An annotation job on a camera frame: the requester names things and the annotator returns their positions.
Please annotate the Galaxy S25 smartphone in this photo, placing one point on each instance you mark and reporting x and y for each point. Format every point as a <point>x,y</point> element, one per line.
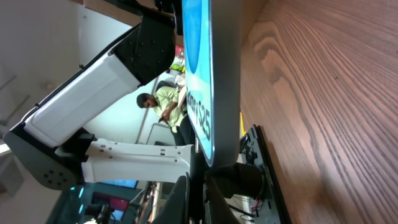
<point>212,42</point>

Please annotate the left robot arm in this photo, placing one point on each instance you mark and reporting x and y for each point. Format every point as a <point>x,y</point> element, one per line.
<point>51,141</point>

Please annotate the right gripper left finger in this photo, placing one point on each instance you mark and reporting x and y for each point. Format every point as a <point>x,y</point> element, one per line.
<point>175,210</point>

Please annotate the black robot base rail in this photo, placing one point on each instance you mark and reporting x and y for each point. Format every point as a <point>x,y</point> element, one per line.
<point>254,178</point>

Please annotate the monitor screen in background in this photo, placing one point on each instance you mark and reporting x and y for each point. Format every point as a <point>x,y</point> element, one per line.
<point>116,195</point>

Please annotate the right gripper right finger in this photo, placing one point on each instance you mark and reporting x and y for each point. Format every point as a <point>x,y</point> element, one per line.
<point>217,211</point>

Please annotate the person in yellow shirt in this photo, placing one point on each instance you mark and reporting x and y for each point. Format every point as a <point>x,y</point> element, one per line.
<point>164,102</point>

